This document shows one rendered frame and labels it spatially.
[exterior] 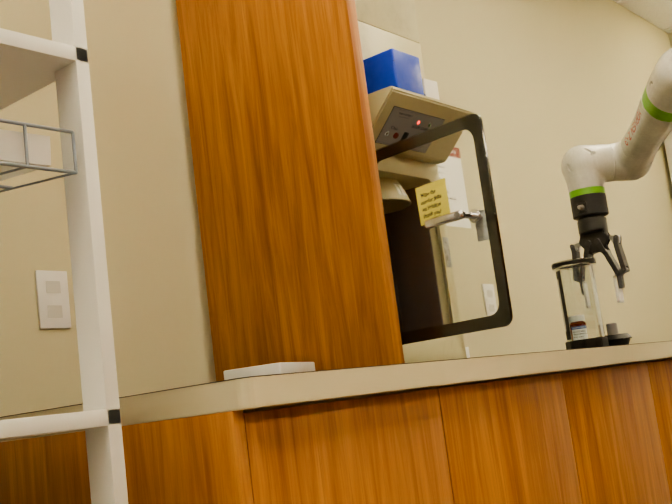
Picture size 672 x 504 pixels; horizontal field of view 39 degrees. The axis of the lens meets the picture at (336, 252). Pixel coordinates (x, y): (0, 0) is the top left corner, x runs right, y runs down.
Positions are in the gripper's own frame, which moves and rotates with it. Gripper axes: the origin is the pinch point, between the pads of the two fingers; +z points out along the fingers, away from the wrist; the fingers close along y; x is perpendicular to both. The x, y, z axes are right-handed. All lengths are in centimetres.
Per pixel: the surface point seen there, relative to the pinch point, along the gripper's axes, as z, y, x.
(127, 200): -29, -54, -107
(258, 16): -65, -27, -89
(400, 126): -36, -6, -72
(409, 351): 11, -12, -71
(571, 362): 17, 18, -58
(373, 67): -49, -7, -78
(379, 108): -38, -4, -81
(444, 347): 10, -13, -57
